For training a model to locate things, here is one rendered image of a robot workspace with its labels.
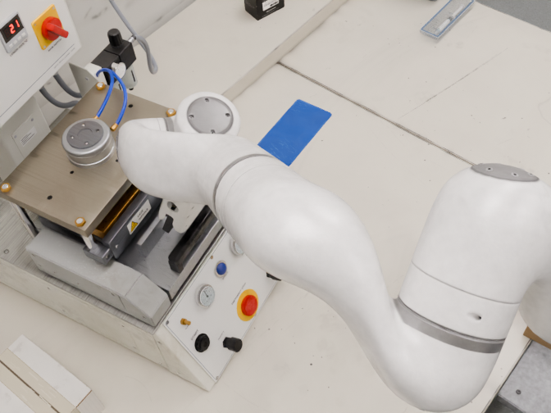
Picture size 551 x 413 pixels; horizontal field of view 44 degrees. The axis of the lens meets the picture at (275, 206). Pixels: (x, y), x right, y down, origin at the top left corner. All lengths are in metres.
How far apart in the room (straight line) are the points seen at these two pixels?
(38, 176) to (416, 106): 0.91
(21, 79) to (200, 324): 0.51
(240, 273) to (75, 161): 0.37
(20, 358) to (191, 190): 0.61
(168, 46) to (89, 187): 0.76
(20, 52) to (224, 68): 0.67
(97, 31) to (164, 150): 0.97
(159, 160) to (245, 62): 0.93
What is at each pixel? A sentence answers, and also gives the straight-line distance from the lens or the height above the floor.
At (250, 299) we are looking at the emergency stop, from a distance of 1.30.
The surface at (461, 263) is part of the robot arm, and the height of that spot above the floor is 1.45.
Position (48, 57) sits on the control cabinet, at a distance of 1.22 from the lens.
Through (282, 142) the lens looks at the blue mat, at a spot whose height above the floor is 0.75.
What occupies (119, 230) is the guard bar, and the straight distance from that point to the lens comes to 1.12.
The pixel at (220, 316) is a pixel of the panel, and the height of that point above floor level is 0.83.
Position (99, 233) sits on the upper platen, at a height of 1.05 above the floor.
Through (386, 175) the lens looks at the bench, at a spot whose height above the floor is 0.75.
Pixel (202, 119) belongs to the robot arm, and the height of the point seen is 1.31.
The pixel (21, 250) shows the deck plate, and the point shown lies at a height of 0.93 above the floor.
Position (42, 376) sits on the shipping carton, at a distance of 1.28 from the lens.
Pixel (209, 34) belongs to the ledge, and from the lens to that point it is 1.81.
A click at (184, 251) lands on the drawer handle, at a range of 1.13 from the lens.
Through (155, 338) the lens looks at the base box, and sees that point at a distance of 1.18.
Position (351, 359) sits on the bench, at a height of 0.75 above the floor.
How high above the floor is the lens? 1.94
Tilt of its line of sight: 54 degrees down
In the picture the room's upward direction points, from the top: 6 degrees counter-clockwise
